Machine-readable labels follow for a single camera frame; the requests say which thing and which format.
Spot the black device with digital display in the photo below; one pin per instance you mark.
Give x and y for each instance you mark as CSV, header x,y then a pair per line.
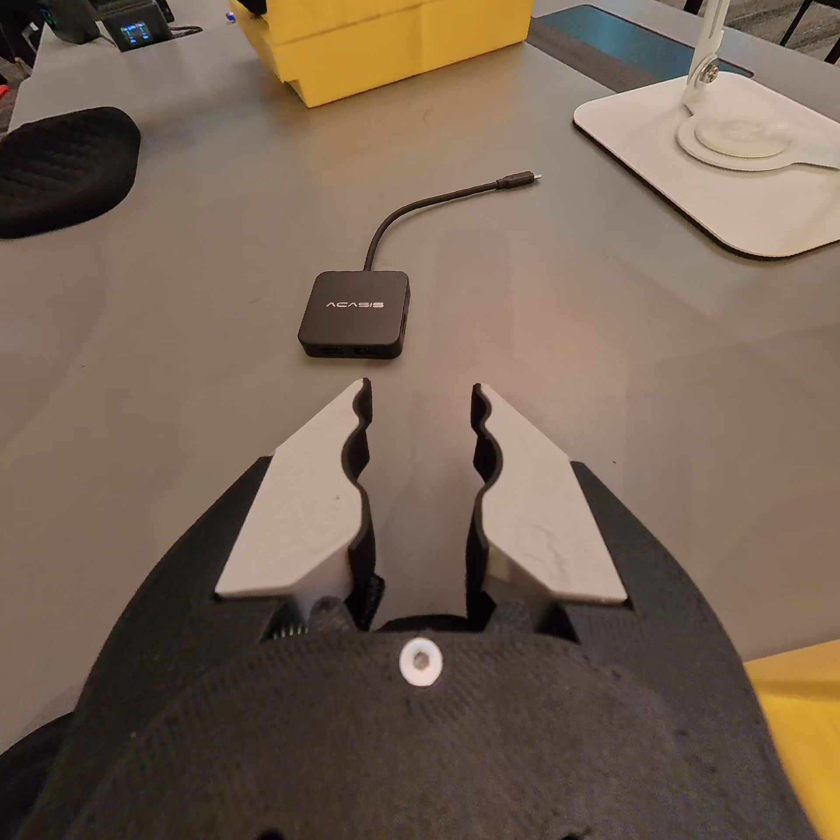
x,y
134,34

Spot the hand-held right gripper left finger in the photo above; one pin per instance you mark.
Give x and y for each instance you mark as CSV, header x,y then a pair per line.
x,y
302,518

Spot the dark electronic device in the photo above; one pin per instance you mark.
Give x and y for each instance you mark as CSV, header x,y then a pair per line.
x,y
65,23

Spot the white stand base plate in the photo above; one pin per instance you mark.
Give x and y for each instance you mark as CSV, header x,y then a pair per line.
x,y
656,151

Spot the black square usb hub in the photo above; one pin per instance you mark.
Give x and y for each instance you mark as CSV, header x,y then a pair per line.
x,y
354,328

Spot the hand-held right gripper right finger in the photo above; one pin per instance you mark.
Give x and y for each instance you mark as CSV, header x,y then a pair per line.
x,y
551,525

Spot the black textured wrist rest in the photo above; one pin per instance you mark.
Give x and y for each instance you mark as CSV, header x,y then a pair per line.
x,y
59,170

